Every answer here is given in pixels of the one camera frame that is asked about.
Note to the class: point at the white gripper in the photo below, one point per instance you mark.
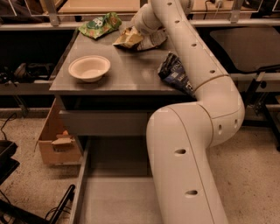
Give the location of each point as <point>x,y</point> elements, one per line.
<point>142,26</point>

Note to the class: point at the brown chip bag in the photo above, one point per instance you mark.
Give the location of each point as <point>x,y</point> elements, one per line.
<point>132,39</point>

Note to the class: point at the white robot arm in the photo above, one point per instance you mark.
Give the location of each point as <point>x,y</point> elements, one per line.
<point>179,135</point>

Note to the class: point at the green chip bag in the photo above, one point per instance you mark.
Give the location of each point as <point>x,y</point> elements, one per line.
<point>101,26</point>

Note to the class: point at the blue chip bag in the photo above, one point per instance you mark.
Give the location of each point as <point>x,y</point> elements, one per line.
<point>172,72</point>

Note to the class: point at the grey drawer cabinet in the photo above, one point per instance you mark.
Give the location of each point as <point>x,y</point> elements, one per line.
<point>131,84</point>

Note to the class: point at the closed top drawer front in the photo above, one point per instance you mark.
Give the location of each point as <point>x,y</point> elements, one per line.
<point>104,123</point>

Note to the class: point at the open middle drawer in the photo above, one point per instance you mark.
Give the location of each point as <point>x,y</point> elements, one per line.
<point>115,185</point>

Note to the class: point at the white paper bowl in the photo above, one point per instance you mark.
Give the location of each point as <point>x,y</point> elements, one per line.
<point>89,68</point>

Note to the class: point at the wooden background table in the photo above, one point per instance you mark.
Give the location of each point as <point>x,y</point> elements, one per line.
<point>131,6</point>

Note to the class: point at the black headphones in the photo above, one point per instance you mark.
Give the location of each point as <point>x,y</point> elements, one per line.
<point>27,73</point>

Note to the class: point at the cardboard box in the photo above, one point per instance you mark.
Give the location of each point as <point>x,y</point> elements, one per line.
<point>56,145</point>

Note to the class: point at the black cart frame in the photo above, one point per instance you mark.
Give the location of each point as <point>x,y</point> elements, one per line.
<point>18,191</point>

